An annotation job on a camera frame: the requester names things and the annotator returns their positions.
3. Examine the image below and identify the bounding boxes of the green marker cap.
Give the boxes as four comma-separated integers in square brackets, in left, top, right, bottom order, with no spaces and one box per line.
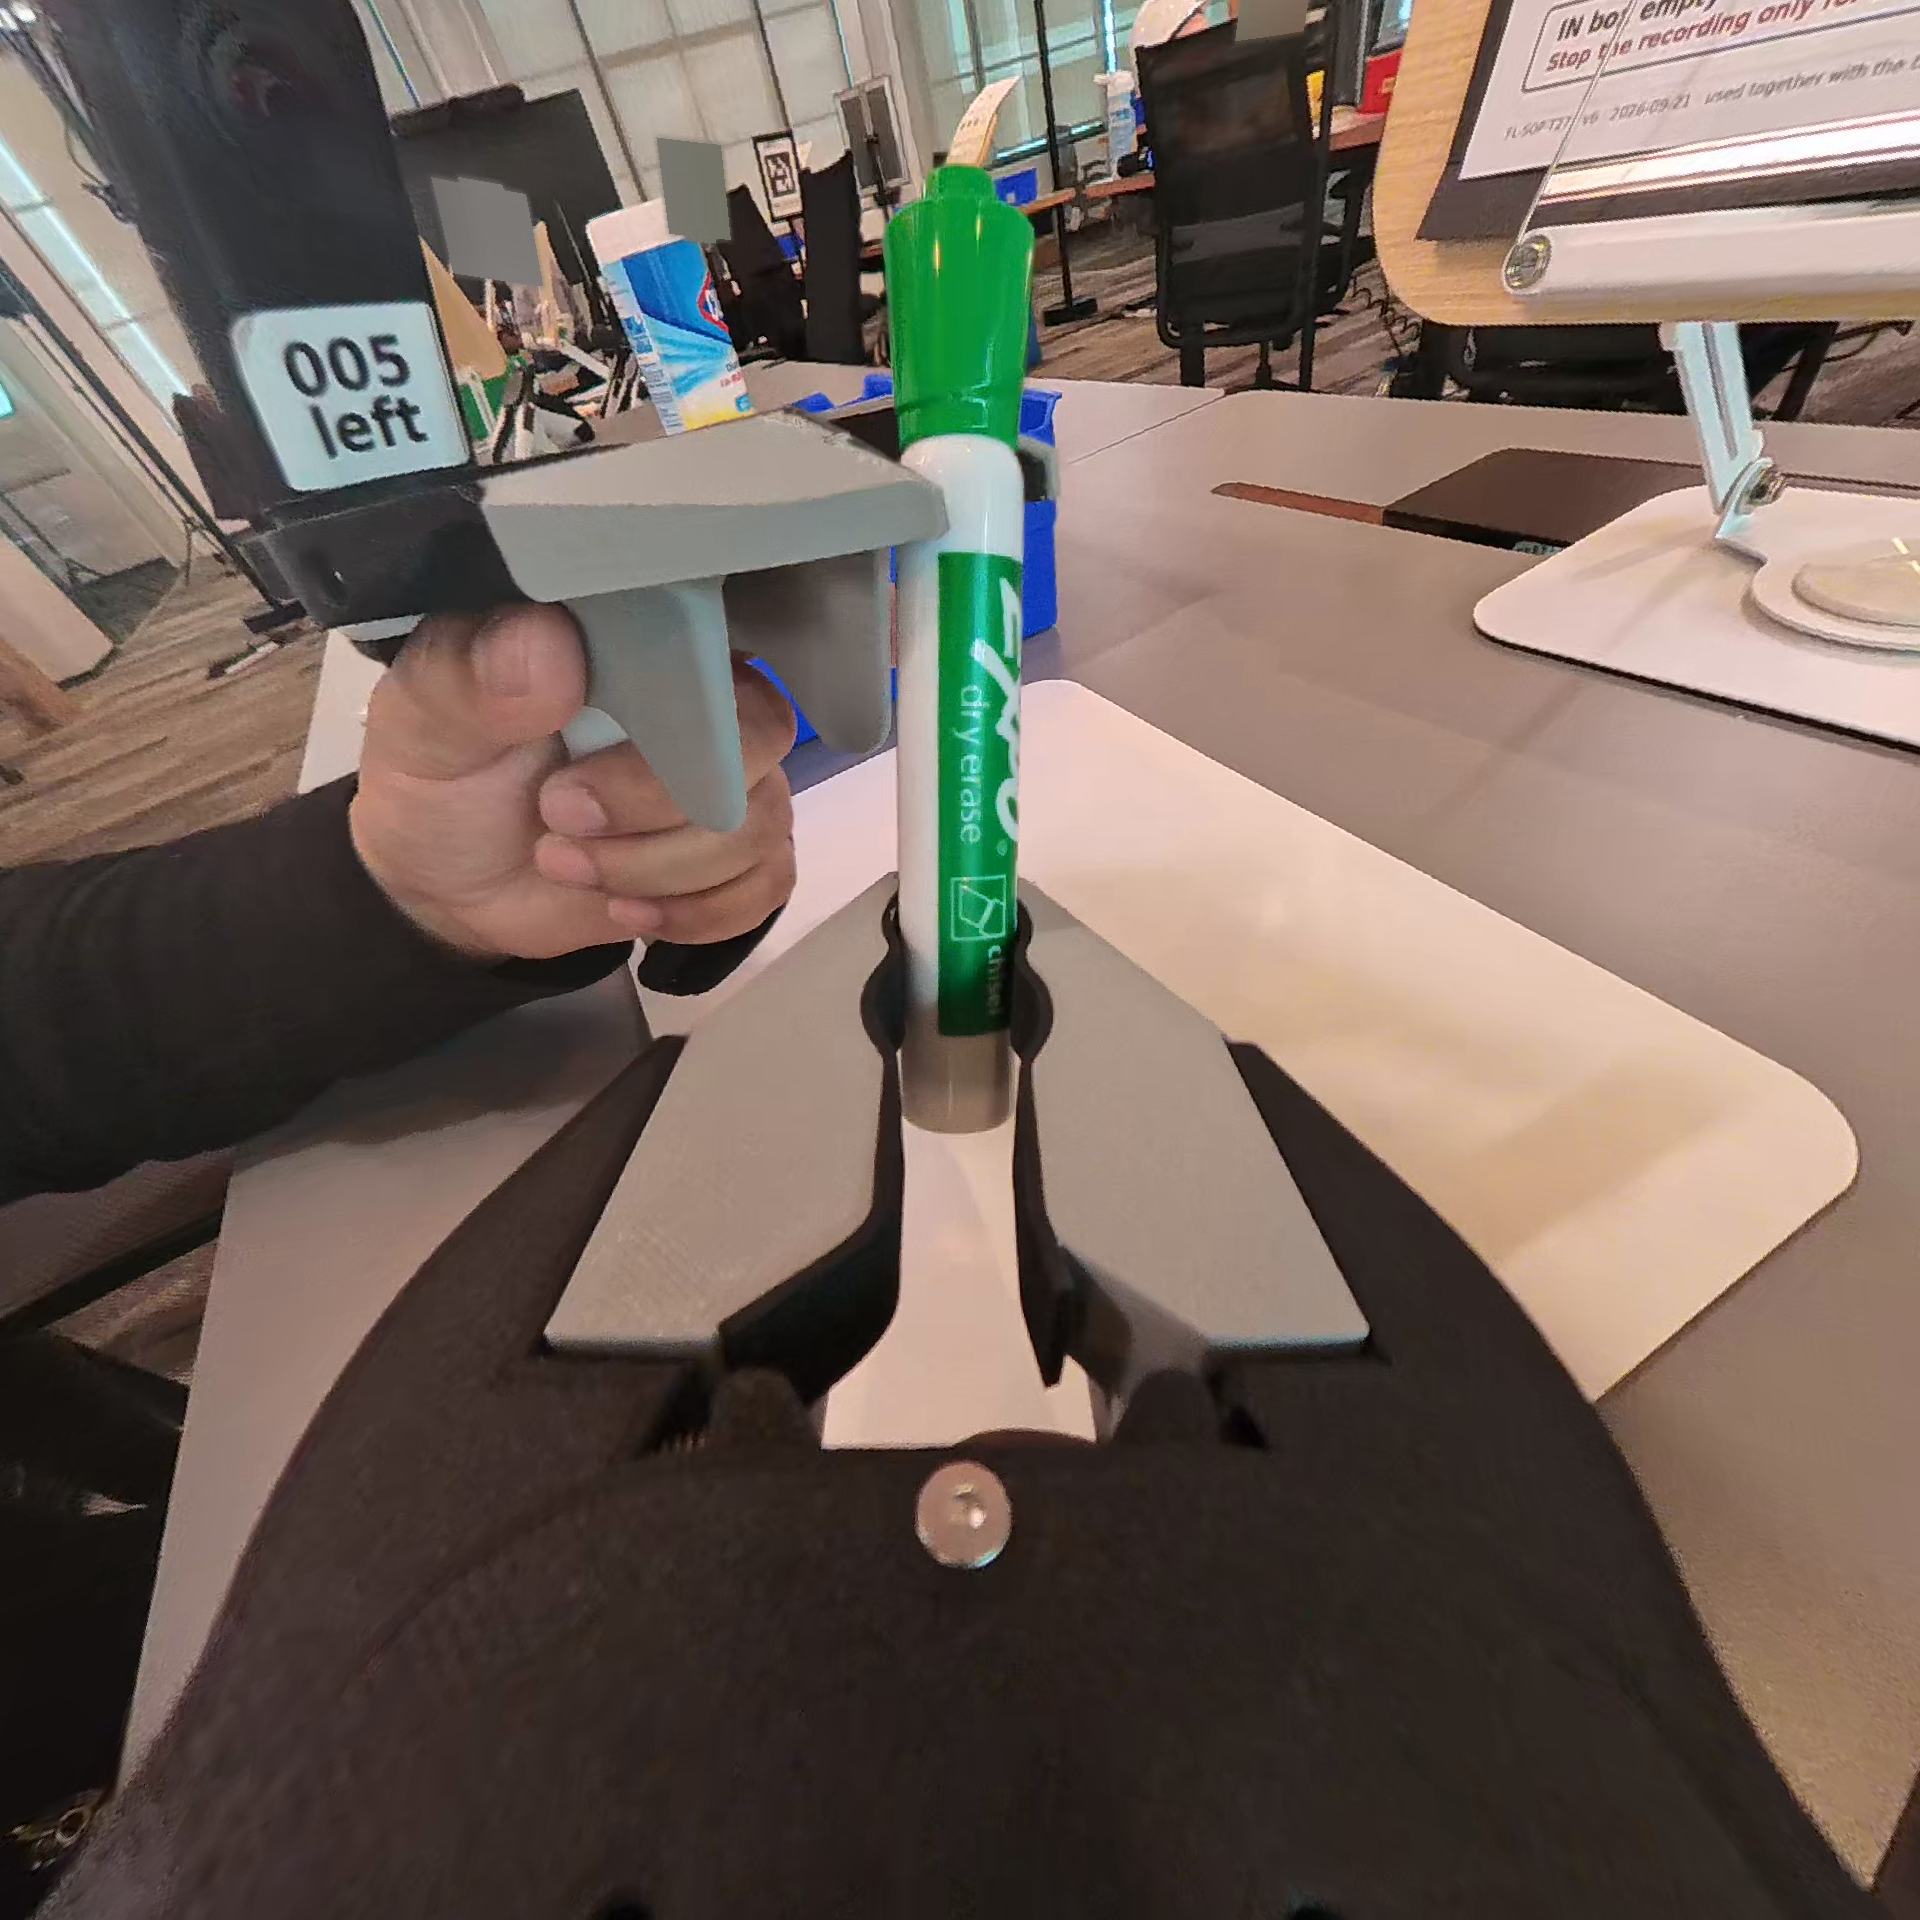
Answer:
[881,164,1038,459]

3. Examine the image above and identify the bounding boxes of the black desk cable hatch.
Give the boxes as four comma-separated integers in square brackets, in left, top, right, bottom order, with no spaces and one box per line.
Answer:
[1380,448,1708,554]

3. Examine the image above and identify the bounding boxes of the large blue plastic bin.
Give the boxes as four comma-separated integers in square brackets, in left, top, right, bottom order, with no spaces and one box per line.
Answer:
[740,378,1068,751]

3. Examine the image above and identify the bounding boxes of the white printed sign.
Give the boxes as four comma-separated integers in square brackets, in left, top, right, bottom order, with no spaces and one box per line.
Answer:
[945,75,1024,170]

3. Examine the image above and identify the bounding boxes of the person's left forearm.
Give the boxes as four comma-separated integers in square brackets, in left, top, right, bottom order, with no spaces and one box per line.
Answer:
[0,780,645,1200]

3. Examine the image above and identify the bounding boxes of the black white device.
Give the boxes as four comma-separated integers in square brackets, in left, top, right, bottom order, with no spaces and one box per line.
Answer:
[488,356,604,459]

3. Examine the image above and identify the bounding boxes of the white framed panel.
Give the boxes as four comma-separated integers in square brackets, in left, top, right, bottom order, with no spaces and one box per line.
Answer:
[1419,0,1920,340]

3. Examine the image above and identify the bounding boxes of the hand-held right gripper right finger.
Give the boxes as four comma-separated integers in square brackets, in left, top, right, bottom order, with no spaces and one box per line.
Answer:
[1008,887,1369,1380]

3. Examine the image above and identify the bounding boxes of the white dry-erase marker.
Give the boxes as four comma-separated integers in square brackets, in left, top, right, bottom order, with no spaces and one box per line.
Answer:
[881,164,1038,1132]

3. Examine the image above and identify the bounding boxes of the tan board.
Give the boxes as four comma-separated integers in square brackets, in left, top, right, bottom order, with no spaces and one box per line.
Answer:
[417,241,513,400]

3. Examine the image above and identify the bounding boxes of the black television screen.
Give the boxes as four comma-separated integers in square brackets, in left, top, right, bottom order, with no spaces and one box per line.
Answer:
[389,85,623,244]

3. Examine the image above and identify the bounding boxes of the black mesh office chair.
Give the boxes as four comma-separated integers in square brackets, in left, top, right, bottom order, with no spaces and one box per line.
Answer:
[1132,22,1360,394]
[728,148,874,370]

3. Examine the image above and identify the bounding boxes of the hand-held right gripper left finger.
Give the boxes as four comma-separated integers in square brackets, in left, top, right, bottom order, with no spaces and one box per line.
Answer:
[543,877,905,1402]

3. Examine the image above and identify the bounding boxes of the wipes canister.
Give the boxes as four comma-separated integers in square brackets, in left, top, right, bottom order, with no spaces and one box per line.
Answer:
[588,205,750,438]

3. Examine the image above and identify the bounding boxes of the person's left hand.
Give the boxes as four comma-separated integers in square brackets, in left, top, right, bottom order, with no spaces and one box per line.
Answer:
[346,604,800,961]

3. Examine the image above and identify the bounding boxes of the white whiteboard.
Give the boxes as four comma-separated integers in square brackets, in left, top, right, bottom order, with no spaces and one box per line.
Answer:
[635,678,1860,1453]

